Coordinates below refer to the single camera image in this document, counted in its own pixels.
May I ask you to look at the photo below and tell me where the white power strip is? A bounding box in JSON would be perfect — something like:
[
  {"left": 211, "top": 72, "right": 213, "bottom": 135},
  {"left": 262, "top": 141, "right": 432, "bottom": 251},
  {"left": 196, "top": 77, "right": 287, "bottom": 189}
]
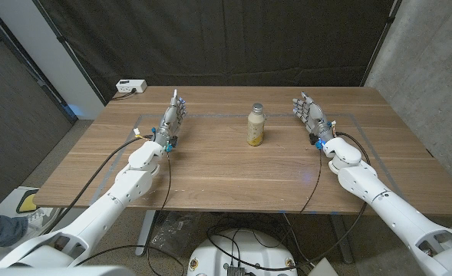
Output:
[{"left": 115, "top": 79, "right": 148, "bottom": 94}]

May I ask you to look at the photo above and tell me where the clear plastic bag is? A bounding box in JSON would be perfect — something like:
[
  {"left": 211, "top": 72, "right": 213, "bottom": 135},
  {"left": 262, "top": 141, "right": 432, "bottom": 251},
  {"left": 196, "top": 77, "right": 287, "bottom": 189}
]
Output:
[{"left": 150, "top": 211, "right": 203, "bottom": 250}]

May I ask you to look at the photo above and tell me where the black backdrop curtain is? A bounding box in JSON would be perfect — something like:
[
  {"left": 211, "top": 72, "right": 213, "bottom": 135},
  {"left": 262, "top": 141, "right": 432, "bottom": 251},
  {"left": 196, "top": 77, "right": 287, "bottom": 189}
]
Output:
[{"left": 37, "top": 0, "right": 398, "bottom": 103}]

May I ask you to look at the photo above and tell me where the white sneaker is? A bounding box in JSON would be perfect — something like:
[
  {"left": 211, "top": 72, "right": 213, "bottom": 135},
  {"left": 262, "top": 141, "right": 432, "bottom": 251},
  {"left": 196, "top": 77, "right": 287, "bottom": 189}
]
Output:
[{"left": 25, "top": 206, "right": 61, "bottom": 238}]

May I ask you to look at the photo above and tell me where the organic brewed tea bottle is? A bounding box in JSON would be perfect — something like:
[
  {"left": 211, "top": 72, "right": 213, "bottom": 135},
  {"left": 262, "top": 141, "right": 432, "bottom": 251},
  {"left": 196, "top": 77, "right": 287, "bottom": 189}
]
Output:
[{"left": 246, "top": 102, "right": 267, "bottom": 147}]

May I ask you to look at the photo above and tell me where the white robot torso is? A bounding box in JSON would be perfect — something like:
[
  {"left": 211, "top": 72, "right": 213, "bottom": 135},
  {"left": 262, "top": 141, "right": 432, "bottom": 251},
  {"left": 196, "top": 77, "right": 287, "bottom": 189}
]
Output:
[{"left": 0, "top": 265, "right": 137, "bottom": 276}]

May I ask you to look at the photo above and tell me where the grey table leg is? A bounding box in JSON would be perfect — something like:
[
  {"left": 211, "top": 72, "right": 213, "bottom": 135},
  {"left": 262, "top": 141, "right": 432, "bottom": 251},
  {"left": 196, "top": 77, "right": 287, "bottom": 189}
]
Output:
[
  {"left": 135, "top": 209, "right": 157, "bottom": 257},
  {"left": 328, "top": 214, "right": 354, "bottom": 265}
]

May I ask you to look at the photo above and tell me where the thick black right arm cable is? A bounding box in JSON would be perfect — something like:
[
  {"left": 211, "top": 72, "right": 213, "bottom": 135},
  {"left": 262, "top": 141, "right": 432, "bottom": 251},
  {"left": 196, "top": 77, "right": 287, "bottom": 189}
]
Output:
[{"left": 206, "top": 131, "right": 371, "bottom": 272}]

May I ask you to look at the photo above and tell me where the white and yellow floor plate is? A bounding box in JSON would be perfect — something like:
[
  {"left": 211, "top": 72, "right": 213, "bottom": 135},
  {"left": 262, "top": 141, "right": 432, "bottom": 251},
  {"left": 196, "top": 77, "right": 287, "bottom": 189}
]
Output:
[{"left": 0, "top": 186, "right": 41, "bottom": 220}]

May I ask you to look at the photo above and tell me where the white board corner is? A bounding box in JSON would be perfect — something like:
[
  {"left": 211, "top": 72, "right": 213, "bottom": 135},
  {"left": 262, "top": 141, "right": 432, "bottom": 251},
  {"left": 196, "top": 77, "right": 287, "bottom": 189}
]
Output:
[{"left": 308, "top": 257, "right": 340, "bottom": 276}]

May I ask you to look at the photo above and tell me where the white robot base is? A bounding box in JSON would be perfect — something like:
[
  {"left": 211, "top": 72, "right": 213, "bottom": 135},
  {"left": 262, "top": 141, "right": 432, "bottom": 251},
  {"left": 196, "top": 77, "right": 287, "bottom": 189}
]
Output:
[{"left": 186, "top": 228, "right": 299, "bottom": 276}]

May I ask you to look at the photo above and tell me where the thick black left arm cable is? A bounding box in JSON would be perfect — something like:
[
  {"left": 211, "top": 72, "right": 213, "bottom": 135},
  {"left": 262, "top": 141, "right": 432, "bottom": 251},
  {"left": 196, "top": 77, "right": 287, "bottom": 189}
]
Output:
[{"left": 51, "top": 134, "right": 157, "bottom": 235}]

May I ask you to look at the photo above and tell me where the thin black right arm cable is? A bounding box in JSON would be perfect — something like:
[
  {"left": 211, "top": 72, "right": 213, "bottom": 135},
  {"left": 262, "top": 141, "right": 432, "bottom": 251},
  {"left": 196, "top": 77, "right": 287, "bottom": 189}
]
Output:
[{"left": 299, "top": 149, "right": 323, "bottom": 215}]

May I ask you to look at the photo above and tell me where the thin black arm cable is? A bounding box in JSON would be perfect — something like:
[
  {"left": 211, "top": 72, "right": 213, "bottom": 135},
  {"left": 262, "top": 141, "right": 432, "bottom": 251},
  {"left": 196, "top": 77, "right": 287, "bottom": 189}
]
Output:
[
  {"left": 299, "top": 149, "right": 323, "bottom": 215},
  {"left": 74, "top": 151, "right": 186, "bottom": 276}
]

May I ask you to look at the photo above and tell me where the black cable over base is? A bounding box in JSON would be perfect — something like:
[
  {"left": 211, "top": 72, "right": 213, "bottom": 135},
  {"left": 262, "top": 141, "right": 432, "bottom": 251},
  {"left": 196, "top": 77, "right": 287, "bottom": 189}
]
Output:
[{"left": 206, "top": 218, "right": 299, "bottom": 268}]

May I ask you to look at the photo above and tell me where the black power cable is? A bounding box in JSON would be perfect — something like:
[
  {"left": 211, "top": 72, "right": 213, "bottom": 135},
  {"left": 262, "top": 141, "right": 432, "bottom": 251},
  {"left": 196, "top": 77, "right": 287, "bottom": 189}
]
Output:
[{"left": 111, "top": 88, "right": 137, "bottom": 101}]

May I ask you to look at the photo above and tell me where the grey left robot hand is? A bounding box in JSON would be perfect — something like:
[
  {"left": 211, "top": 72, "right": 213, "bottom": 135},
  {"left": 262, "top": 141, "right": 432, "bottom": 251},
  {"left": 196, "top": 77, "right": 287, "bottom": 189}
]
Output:
[{"left": 154, "top": 88, "right": 188, "bottom": 151}]

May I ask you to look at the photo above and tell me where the black backdrop stand pole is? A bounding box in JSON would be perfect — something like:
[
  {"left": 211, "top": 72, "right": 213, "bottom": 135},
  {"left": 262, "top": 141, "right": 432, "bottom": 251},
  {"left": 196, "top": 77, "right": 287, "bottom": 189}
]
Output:
[
  {"left": 31, "top": 0, "right": 107, "bottom": 107},
  {"left": 359, "top": 0, "right": 403, "bottom": 87}
]

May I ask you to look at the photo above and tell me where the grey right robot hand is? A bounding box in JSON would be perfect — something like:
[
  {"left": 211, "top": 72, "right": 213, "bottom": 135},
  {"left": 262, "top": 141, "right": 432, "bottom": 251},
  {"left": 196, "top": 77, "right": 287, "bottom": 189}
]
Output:
[{"left": 292, "top": 90, "right": 338, "bottom": 149}]

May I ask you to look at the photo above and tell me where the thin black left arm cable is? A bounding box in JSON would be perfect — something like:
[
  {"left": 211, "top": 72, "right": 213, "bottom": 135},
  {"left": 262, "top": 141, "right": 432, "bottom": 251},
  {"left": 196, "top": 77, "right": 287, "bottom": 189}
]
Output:
[{"left": 74, "top": 151, "right": 186, "bottom": 276}]

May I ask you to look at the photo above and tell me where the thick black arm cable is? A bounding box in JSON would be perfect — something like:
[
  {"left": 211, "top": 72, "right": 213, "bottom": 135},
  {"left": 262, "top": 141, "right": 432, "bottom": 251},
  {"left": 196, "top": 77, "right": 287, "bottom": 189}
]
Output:
[
  {"left": 206, "top": 131, "right": 371, "bottom": 272},
  {"left": 51, "top": 134, "right": 157, "bottom": 235}
]

